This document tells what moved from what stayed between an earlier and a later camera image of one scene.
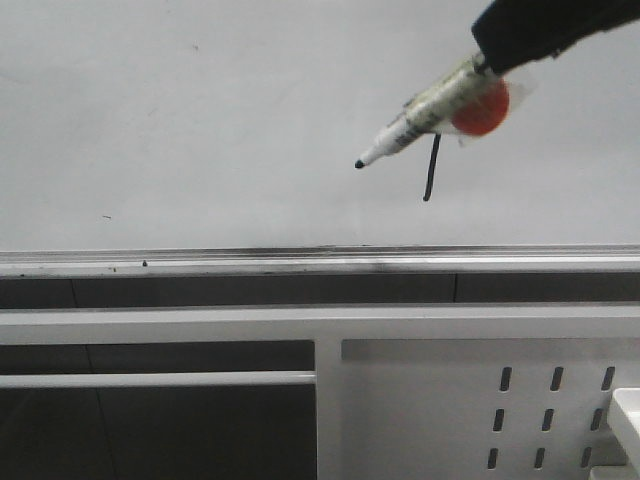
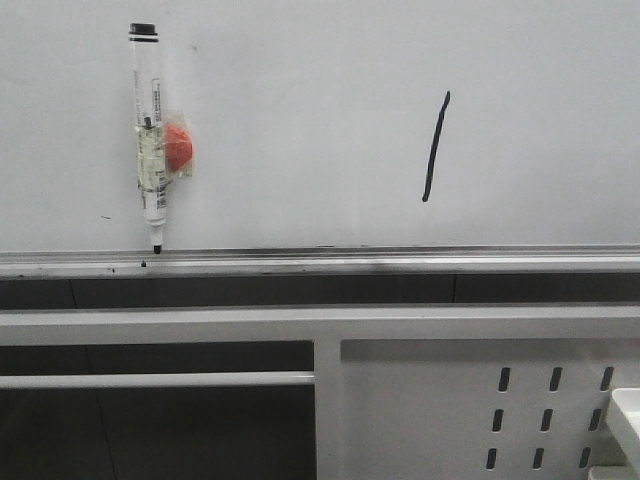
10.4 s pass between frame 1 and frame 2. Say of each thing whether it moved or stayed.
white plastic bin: stayed
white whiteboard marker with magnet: moved
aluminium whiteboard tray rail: stayed
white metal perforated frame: stayed
